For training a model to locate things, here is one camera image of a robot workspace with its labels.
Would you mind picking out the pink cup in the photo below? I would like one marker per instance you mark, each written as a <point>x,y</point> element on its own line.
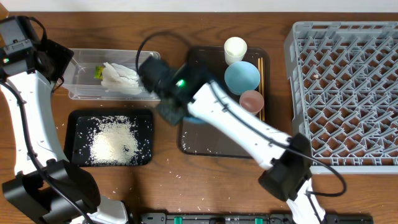
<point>252,101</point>

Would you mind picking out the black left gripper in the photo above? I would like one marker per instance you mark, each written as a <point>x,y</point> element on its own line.
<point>59,55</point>

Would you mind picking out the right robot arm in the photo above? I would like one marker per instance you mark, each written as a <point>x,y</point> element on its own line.
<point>286,160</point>

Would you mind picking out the dark brown serving tray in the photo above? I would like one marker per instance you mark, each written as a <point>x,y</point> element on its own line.
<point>204,139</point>

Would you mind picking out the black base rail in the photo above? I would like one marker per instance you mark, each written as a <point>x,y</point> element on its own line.
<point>162,218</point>

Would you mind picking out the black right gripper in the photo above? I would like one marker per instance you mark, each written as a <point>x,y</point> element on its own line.
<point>178,112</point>

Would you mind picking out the right wooden chopstick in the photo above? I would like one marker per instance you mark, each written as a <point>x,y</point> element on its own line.
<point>261,67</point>

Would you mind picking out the clear plastic bin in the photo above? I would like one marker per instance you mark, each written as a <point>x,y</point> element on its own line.
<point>80,81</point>

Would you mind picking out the black waste tray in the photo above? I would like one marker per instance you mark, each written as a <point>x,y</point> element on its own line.
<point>73,118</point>

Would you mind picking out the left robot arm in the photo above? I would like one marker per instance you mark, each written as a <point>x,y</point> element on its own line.
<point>46,188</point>

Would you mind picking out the light blue bowl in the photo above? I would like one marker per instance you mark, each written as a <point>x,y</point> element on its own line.
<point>242,76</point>

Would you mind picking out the pile of white rice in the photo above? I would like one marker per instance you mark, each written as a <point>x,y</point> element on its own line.
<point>112,141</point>

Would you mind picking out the grey dishwasher rack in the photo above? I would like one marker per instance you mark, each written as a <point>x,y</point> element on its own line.
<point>343,77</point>

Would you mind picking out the yellow green snack wrapper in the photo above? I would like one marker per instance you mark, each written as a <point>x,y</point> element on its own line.
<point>98,72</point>

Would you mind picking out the dark blue plate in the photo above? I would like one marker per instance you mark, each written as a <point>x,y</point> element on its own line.
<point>193,120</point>

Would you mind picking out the cream white cup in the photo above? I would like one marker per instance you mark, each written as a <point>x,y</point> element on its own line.
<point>234,50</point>

